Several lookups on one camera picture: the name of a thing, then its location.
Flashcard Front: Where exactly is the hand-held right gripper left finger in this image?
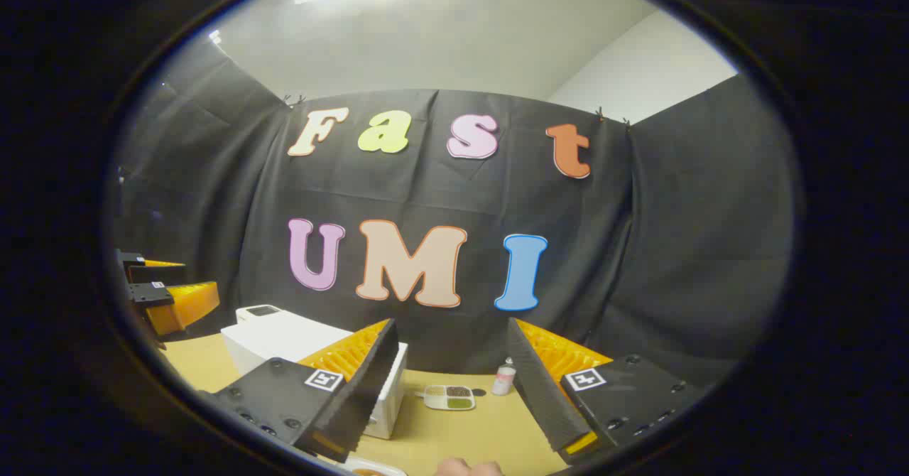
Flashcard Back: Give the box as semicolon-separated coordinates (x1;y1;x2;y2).
201;318;401;464

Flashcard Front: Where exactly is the white divided spice dish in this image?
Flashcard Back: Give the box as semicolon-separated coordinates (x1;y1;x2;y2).
424;384;477;411

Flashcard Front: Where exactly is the white square plate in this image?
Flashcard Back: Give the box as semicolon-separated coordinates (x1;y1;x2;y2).
344;457;409;476

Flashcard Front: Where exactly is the small pink label bottle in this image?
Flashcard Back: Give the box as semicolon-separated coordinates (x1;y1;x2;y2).
491;357;517;396

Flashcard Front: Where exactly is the white toaster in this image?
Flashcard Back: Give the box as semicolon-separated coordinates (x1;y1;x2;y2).
236;304;285;324

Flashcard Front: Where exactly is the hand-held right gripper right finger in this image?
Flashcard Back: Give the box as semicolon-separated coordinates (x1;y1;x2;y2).
506;317;705;466

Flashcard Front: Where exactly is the white microwave oven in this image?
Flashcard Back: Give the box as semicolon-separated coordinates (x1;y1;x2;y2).
220;311;409;440

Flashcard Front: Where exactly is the black backdrop cloth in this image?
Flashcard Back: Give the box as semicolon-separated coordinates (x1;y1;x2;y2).
107;36;800;391

